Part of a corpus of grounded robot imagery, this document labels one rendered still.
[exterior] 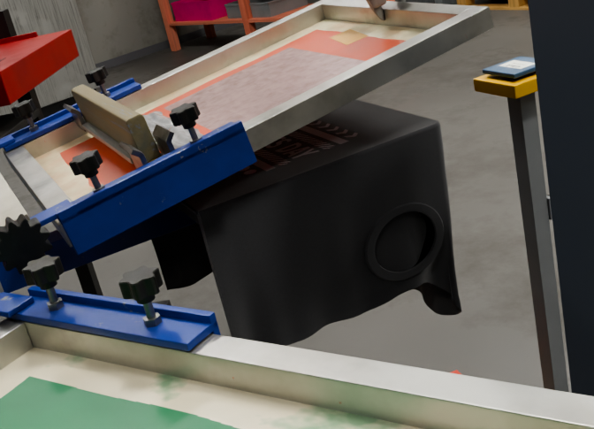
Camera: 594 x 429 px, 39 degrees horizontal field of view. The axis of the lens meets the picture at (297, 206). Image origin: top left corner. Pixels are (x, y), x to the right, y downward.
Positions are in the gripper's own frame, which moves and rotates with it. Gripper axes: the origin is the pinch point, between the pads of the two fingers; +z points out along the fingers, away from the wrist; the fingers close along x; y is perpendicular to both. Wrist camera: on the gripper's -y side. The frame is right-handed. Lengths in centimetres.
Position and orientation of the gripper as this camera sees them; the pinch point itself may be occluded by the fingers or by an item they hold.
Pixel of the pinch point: (389, 9)
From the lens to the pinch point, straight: 173.1
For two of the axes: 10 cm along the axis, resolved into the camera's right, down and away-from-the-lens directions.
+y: 4.4, 2.4, -8.7
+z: 3.3, 8.5, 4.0
